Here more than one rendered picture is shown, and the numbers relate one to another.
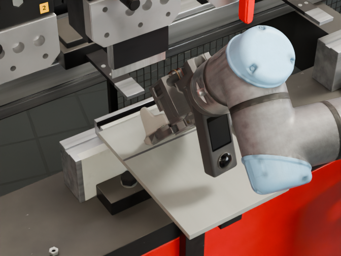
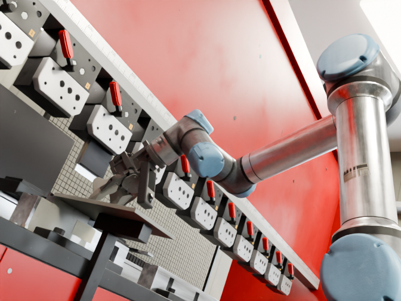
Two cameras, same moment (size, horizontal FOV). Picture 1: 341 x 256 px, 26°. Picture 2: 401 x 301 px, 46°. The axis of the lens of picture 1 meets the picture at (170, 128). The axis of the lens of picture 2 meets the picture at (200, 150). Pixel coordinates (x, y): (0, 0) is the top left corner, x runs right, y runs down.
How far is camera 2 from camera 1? 1.07 m
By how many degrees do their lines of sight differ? 65
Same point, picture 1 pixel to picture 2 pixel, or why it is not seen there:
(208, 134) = (148, 175)
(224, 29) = not seen: hidden behind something
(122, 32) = (102, 134)
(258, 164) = (203, 144)
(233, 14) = not seen: hidden behind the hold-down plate
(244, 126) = (194, 135)
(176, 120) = (127, 171)
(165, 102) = (119, 166)
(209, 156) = (145, 187)
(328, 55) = (150, 269)
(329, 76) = (148, 283)
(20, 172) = not seen: outside the picture
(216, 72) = (176, 125)
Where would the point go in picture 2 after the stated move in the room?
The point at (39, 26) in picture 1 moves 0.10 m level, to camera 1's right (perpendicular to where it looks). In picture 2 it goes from (82, 91) to (117, 110)
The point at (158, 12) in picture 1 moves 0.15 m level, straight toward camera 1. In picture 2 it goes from (117, 141) to (137, 129)
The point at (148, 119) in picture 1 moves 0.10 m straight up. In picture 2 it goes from (99, 182) to (114, 147)
